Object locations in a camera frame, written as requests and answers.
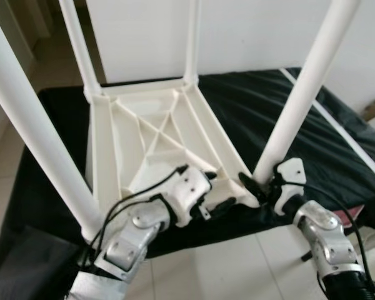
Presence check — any white plastic children table top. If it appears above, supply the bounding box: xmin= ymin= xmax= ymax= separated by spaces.
xmin=81 ymin=75 xmax=263 ymax=241

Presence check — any black table cloth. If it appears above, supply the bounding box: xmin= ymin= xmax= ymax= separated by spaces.
xmin=0 ymin=67 xmax=375 ymax=300

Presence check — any pink cloth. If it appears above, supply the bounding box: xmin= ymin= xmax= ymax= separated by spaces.
xmin=334 ymin=206 xmax=366 ymax=229

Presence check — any white tape strip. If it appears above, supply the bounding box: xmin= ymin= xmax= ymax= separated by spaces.
xmin=280 ymin=69 xmax=375 ymax=185

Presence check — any brown furry object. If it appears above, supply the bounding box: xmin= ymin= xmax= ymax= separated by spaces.
xmin=362 ymin=100 xmax=375 ymax=119

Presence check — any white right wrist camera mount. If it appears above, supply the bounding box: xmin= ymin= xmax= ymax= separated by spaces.
xmin=272 ymin=157 xmax=307 ymax=216

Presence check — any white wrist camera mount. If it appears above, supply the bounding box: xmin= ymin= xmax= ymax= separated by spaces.
xmin=166 ymin=166 xmax=213 ymax=227
xmin=272 ymin=157 xmax=307 ymax=216

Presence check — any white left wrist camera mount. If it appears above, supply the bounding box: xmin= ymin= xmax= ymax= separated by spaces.
xmin=166 ymin=166 xmax=213 ymax=227

